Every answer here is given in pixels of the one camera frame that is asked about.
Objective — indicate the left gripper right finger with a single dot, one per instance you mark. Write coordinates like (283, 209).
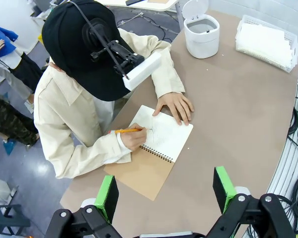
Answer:
(222, 191)

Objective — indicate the spiral notebook kraft cover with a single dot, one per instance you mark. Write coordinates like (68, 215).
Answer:
(169, 138)

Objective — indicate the person's left hand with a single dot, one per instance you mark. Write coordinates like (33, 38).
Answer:
(176, 104)

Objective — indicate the dark grey plastic stool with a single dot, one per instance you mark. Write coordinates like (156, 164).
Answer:
(7, 220)

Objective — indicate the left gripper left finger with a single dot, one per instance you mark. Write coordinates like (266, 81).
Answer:
(106, 198)

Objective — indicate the mannequin in blue shirt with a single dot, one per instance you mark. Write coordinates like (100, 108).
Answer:
(0, 32)

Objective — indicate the person's right hand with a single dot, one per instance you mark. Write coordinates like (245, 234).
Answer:
(134, 140)

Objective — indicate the closed kraft notebook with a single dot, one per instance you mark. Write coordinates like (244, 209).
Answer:
(159, 1)

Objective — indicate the white head camera box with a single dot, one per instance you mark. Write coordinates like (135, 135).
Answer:
(144, 70)

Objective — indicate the person torso cream jacket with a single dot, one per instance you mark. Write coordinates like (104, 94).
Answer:
(64, 111)

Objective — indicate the white paper stack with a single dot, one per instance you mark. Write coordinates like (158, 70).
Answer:
(265, 42)

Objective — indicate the white ribbed base plate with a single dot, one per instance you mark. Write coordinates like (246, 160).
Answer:
(283, 173)

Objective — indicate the white perforated plastic basket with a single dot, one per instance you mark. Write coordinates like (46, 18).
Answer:
(245, 24)

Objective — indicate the white lidded trash bin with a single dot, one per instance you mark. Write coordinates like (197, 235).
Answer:
(201, 39)

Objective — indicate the person's right forearm cream sleeve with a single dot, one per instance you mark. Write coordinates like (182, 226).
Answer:
(89, 156)

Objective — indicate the yellow pencil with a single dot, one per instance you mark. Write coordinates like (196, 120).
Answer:
(126, 130)

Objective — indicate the person's left forearm cream sleeve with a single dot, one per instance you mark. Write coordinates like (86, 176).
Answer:
(167, 74)

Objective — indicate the black head camera mount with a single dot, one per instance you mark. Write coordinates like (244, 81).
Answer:
(114, 50)

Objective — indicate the black smartphone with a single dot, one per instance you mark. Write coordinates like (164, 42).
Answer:
(134, 2)

